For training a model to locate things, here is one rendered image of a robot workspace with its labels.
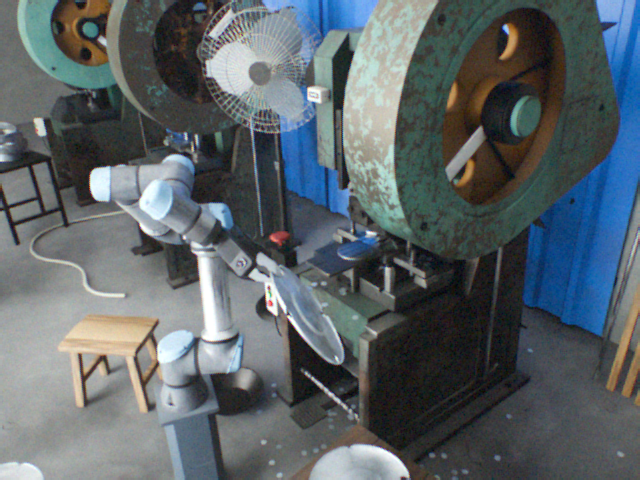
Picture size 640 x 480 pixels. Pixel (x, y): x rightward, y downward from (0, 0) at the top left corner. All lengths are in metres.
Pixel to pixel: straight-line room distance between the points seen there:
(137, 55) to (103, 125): 2.10
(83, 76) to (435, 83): 3.54
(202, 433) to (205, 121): 1.66
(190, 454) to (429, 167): 1.21
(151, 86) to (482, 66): 1.75
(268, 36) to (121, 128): 2.71
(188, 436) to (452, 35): 1.41
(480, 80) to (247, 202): 2.20
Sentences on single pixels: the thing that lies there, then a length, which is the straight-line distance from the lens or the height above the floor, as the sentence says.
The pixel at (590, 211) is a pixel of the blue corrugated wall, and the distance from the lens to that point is 2.81.
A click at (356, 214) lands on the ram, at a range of 1.92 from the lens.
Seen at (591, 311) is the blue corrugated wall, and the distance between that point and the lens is 3.03.
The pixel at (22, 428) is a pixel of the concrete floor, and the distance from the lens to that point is 2.76.
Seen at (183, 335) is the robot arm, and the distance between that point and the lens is 1.80.
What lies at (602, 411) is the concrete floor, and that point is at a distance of 2.67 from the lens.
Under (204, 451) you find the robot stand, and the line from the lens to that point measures 1.99.
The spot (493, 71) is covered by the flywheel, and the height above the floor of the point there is 1.42.
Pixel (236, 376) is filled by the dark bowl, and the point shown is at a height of 0.04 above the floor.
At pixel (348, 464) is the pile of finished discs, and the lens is 1.75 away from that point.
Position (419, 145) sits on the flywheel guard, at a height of 1.32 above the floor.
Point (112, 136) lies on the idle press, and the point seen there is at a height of 0.49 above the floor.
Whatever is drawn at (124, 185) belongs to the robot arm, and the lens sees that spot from 1.29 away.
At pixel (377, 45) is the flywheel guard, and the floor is 1.53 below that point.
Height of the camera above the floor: 1.70
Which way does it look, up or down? 27 degrees down
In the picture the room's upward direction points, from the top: 3 degrees counter-clockwise
